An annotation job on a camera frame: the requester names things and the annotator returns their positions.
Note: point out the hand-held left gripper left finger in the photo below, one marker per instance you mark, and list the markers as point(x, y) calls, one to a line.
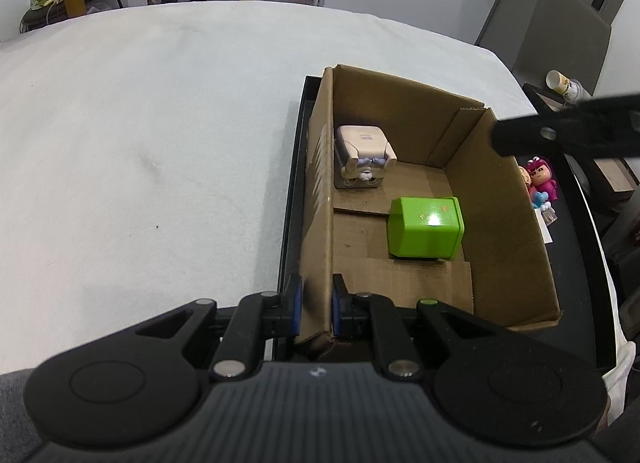
point(296, 304)

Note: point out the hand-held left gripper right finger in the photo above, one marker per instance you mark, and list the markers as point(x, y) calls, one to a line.
point(336, 309)

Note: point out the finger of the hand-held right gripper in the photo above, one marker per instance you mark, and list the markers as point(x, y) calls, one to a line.
point(575, 130)

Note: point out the pink figurine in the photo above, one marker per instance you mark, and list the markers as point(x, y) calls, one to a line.
point(542, 177)

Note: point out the small brown figurine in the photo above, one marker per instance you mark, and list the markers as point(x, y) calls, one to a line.
point(524, 178)

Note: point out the blue figurine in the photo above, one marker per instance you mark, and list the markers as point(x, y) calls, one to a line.
point(541, 200)

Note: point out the black tray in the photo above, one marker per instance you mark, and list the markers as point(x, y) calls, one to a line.
point(576, 263)

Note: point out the brown cardboard box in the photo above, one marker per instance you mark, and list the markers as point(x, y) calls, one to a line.
point(500, 243)

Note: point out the white yellow paper cup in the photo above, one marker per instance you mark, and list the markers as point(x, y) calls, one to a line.
point(562, 83)

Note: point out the grey board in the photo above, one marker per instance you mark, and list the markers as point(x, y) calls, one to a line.
point(560, 28)

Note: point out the green cube toy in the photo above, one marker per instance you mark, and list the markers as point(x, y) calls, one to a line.
point(425, 228)

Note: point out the beige cube toy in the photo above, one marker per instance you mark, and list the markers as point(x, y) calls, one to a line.
point(364, 153)

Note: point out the person's grey clothing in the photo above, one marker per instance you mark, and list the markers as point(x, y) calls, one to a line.
point(15, 408)

